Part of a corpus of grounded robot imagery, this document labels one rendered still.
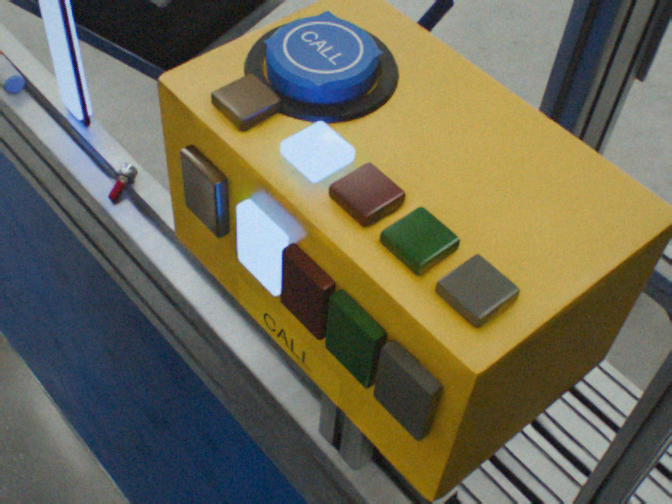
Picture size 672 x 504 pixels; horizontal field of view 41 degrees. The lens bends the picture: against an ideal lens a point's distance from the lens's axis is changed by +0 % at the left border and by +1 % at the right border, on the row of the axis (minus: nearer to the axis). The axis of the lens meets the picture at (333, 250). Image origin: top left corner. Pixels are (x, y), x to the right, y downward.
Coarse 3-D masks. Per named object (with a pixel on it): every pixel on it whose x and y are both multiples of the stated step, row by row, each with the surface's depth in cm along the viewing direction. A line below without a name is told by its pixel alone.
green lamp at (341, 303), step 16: (336, 304) 28; (352, 304) 28; (336, 320) 28; (352, 320) 27; (368, 320) 27; (336, 336) 29; (352, 336) 28; (368, 336) 27; (384, 336) 27; (336, 352) 30; (352, 352) 29; (368, 352) 28; (352, 368) 29; (368, 368) 28; (368, 384) 29
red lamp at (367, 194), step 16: (352, 176) 28; (368, 176) 28; (384, 176) 28; (336, 192) 28; (352, 192) 28; (368, 192) 28; (384, 192) 28; (400, 192) 28; (352, 208) 28; (368, 208) 27; (384, 208) 28; (368, 224) 28
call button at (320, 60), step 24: (288, 24) 32; (312, 24) 32; (336, 24) 32; (288, 48) 31; (312, 48) 31; (336, 48) 32; (360, 48) 32; (288, 72) 31; (312, 72) 31; (336, 72) 31; (360, 72) 31; (288, 96) 31; (312, 96) 31; (336, 96) 31; (360, 96) 31
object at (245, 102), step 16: (240, 80) 31; (256, 80) 31; (224, 96) 30; (240, 96) 30; (256, 96) 30; (272, 96) 30; (224, 112) 30; (240, 112) 30; (256, 112) 30; (272, 112) 30; (240, 128) 30
